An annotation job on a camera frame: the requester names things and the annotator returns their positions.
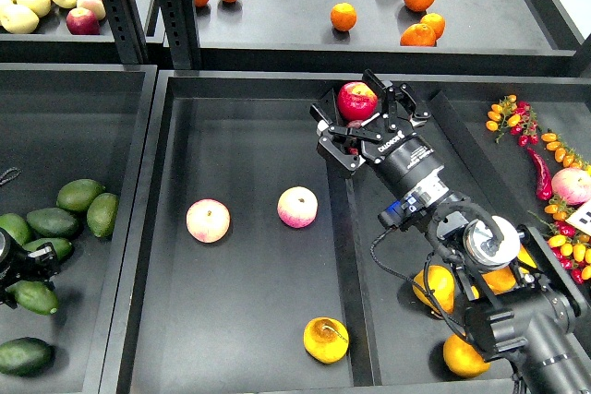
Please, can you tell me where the white label card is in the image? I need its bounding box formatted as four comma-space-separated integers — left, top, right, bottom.
566, 200, 591, 235

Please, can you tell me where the green avocado pile middle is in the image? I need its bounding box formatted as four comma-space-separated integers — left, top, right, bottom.
26, 207, 79, 238

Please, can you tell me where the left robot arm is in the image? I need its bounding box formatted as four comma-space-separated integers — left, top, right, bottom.
1, 229, 61, 309

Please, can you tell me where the dark red apple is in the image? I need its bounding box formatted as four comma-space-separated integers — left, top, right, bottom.
346, 120, 363, 155

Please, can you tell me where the orange front right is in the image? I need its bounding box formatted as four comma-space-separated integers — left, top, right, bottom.
400, 23, 437, 47

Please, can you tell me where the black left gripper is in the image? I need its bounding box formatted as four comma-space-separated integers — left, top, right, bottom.
1, 245, 60, 309

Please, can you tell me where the yellow pear with stem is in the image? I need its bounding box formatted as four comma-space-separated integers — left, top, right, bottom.
482, 267, 517, 294

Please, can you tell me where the bright red apple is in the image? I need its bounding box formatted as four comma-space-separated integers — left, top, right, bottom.
337, 81, 378, 121

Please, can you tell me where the cherry tomato bunch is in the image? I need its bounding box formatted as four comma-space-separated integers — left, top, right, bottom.
485, 94, 539, 147
528, 197, 590, 285

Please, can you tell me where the black upper shelf tray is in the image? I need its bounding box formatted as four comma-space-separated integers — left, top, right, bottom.
195, 0, 590, 77

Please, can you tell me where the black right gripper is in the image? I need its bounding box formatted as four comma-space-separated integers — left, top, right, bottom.
309, 69, 444, 194

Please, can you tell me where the red chili pepper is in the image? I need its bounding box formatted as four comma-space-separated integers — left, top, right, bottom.
525, 148, 553, 201

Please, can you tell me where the black braided right cable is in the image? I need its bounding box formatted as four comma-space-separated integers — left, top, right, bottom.
369, 227, 467, 338

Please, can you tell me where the orange centre shelf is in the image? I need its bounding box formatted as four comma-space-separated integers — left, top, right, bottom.
330, 3, 357, 32

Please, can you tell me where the pink apple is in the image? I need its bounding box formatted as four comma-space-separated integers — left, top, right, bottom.
186, 198, 231, 244
277, 186, 318, 229

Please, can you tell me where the yellow pear bottom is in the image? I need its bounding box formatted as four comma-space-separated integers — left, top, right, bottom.
442, 334, 491, 378

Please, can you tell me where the orange cherry tomato string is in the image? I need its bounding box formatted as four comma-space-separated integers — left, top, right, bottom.
539, 130, 591, 173

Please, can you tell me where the cherry tomato bunch upper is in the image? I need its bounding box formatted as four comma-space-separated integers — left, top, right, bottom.
485, 94, 539, 147

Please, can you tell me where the pink apple right tray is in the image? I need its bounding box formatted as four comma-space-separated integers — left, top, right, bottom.
551, 167, 590, 205

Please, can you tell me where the green avocado pile right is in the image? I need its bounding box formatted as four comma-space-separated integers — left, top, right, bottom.
86, 193, 119, 238

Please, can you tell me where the cherry tomato bunch lower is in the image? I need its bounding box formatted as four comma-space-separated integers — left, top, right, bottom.
528, 197, 590, 285

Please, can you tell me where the green avocado pile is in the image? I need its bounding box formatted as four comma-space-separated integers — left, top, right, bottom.
55, 178, 105, 212
0, 213, 34, 245
26, 207, 79, 238
23, 237, 74, 262
86, 193, 119, 238

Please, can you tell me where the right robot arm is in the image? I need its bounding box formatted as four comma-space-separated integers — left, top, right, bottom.
310, 71, 590, 393

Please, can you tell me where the black upper left tray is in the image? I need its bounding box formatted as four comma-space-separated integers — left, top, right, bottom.
0, 0, 158, 66

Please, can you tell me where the black centre divided tray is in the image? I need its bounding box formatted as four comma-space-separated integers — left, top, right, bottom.
99, 69, 591, 394

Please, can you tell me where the green avocado pile lower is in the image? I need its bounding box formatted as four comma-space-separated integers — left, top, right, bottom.
23, 237, 74, 262

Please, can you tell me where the pink apple centre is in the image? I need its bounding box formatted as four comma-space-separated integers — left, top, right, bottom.
277, 186, 318, 229

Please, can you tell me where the green avocado pile top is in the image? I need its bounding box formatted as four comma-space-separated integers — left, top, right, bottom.
55, 178, 105, 212

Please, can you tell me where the pink apple left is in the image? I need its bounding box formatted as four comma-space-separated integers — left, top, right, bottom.
186, 198, 231, 244

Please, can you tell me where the dark avocado bottom left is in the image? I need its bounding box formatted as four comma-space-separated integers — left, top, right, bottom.
1, 337, 54, 376

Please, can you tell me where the black perforated shelf post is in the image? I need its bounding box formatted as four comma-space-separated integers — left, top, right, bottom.
158, 0, 202, 70

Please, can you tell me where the green avocado pile left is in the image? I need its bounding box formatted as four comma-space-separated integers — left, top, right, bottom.
0, 213, 34, 245

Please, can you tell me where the orange right small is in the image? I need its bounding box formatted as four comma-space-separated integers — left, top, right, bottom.
420, 13, 446, 40

